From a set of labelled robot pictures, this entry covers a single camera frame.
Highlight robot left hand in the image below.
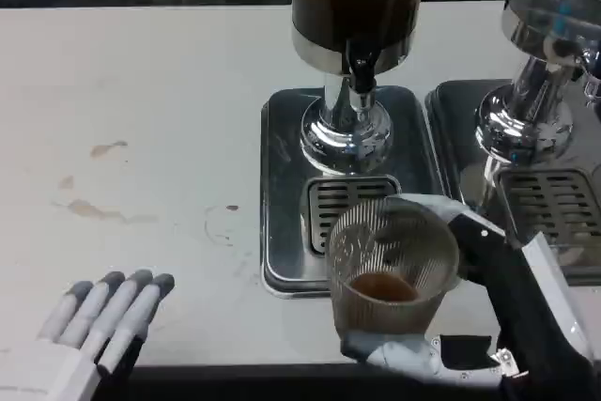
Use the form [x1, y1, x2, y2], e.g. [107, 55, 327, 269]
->
[0, 270, 176, 401]

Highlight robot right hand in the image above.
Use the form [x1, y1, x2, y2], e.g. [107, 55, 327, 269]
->
[340, 193, 601, 401]

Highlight clear ribbed glass cup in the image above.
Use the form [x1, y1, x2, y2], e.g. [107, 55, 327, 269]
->
[327, 197, 461, 339]

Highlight slotted steel drip grid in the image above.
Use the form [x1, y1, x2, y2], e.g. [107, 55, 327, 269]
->
[497, 168, 601, 250]
[307, 176, 401, 257]

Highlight chrome drink dispenser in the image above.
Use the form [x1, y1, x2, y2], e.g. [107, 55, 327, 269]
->
[474, 0, 601, 175]

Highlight black dispenser tap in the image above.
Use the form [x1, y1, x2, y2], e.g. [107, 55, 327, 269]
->
[346, 39, 378, 95]

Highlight drink dispenser with dark liquid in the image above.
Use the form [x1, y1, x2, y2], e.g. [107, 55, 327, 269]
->
[290, 0, 429, 176]

